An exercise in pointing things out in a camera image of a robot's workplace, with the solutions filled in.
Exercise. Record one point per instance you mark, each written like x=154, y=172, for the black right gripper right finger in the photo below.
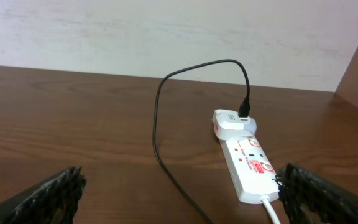
x=309, y=198

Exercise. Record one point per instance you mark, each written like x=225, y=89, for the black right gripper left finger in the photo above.
x=52, y=201

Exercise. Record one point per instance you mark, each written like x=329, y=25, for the white usb charger adapter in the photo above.
x=228, y=126

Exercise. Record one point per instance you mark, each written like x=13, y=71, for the white power strip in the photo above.
x=251, y=172

